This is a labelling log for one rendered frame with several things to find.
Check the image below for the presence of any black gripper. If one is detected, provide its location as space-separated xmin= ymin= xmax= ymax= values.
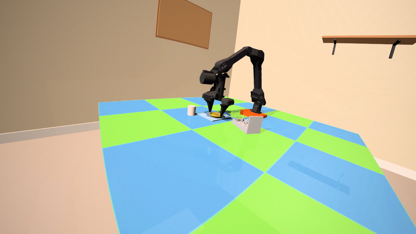
xmin=205 ymin=85 xmax=234 ymax=116

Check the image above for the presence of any yellow plate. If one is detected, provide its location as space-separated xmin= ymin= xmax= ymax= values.
xmin=209 ymin=112 xmax=220 ymax=118

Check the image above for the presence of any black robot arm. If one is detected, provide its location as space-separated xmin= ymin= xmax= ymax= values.
xmin=200 ymin=46 xmax=266 ymax=114

